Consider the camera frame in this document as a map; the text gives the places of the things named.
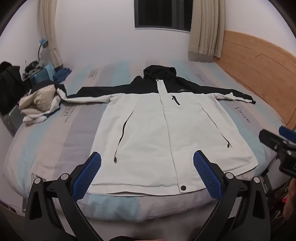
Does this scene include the black garment at bedside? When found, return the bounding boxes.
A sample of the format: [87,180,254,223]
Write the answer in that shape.
[0,61,31,115]

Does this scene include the wooden headboard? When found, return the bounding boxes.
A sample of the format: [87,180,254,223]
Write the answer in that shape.
[214,30,296,130]

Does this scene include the beige curtain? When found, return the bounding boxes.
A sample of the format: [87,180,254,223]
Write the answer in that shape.
[188,0,226,62]
[38,0,64,69]

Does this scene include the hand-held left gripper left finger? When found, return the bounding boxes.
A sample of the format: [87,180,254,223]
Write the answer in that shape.
[24,152,103,241]

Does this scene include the bed with striped sheet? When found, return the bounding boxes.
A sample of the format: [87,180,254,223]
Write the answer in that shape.
[0,59,287,220]

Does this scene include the grey box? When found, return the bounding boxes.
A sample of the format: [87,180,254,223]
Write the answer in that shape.
[3,104,25,137]

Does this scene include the blue folded clothes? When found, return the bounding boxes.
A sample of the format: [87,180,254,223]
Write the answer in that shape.
[30,68,50,85]

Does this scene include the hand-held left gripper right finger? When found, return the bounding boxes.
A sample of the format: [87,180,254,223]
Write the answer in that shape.
[193,150,271,241]

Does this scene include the dark blue cloth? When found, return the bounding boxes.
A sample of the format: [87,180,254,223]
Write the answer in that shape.
[53,67,72,82]

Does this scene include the beige white navy clothes pile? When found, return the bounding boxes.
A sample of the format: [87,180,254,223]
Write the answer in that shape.
[18,81,68,126]

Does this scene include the grey patterned cloth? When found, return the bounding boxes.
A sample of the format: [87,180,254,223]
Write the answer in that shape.
[23,60,41,77]

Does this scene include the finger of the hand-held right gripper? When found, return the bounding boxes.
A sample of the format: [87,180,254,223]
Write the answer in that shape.
[258,129,286,151]
[279,126,296,139]

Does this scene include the light blue cloth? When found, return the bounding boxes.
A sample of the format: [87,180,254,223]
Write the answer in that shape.
[44,64,56,80]

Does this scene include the blue desk lamp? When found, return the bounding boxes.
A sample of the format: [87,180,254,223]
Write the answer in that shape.
[37,38,49,64]

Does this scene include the white and black hooded jacket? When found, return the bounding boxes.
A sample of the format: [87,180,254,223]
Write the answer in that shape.
[67,65,259,197]

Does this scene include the dark window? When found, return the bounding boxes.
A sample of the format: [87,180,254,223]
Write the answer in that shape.
[134,0,193,32]

